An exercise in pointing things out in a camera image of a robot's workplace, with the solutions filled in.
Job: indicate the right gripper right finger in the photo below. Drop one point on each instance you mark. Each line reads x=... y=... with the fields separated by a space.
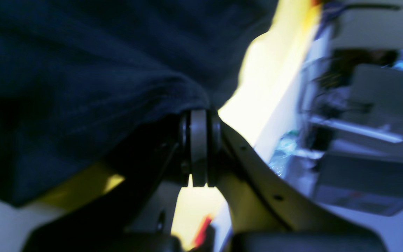
x=267 y=214

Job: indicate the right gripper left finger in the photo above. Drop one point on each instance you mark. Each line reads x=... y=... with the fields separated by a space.
x=136 y=215

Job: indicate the dark navy T-shirt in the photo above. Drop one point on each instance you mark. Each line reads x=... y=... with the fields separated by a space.
x=79 y=76

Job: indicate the left red-tipped table clamp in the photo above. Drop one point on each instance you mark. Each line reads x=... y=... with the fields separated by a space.
x=205 y=237

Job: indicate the yellow table cloth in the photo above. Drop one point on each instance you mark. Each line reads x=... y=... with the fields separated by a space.
x=265 y=82

